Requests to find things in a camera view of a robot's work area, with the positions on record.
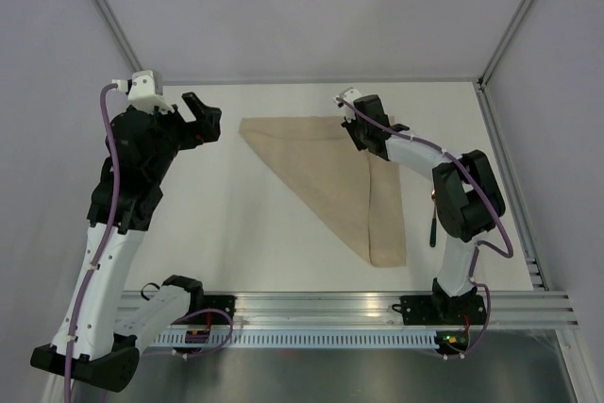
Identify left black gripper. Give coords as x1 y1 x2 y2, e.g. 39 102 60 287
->
142 92 221 182

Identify beige cloth napkin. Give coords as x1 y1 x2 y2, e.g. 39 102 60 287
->
239 117 407 268

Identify gold fork dark green handle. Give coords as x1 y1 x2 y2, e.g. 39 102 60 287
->
428 190 438 248

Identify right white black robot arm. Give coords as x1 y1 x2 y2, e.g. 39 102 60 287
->
334 89 514 326

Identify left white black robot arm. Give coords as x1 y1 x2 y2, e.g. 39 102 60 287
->
30 92 222 401

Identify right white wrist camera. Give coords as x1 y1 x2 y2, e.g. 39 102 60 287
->
334 87 361 123

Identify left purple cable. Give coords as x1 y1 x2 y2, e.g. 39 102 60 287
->
62 81 119 403

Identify purple cable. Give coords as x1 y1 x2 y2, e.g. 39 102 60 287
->
335 96 515 260
62 81 119 403

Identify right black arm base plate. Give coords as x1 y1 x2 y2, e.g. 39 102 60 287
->
392 294 487 327

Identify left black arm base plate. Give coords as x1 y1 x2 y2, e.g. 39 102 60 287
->
188 294 236 327

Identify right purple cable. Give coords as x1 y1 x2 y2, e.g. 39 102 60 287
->
335 96 515 260

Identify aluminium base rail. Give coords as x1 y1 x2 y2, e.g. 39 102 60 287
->
112 291 579 331

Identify left aluminium frame post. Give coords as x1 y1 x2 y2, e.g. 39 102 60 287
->
91 0 143 73

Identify aluminium frame post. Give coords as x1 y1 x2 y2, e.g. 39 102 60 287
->
475 0 537 91
91 0 143 73

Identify white slotted cable duct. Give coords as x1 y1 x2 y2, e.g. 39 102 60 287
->
152 328 437 349

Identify right aluminium frame post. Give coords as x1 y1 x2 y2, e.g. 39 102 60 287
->
475 0 537 91

